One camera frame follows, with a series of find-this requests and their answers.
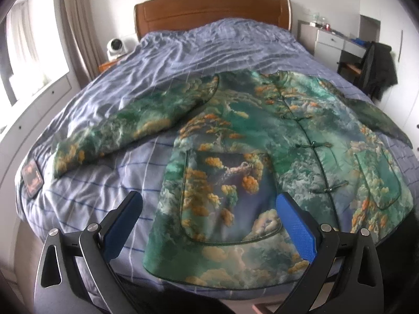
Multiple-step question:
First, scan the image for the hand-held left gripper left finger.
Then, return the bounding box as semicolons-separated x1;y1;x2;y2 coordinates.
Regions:
34;190;144;314

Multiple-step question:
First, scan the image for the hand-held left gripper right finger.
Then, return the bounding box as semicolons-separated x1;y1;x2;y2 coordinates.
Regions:
275;192;384;314

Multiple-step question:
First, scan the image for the green printed padded jacket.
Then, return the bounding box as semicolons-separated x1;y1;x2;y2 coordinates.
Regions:
54;70;415;290

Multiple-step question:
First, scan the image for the dark rectangular patch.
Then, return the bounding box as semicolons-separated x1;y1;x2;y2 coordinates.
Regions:
21;160;45;201

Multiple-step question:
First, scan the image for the wooden nightstand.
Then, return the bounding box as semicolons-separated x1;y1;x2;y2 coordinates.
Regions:
98;59;119;73

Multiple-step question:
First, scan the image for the wooden chair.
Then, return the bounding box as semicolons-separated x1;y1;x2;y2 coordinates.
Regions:
337;59;363;80

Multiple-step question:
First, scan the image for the black coat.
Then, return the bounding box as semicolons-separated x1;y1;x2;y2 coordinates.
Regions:
358;41;399;101

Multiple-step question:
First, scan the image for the white wardrobe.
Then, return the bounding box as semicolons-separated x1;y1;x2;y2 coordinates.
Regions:
376;7;419;144

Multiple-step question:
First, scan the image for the white desk with drawers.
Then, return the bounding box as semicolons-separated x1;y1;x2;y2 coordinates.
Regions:
298;20;368;63

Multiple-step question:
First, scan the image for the blue striped duvet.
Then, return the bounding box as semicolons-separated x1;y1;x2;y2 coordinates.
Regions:
20;18;419;288

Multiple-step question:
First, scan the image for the beige curtain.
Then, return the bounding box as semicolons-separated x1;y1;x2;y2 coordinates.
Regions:
62;0;106;86

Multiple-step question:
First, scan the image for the window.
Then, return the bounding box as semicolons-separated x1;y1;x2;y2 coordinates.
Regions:
0;0;71;105

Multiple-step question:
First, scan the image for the wooden bed headboard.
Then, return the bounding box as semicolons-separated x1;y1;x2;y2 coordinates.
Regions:
134;0;292;41

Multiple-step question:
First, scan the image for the white security camera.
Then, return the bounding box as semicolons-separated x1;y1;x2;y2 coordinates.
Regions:
106;37;127;60

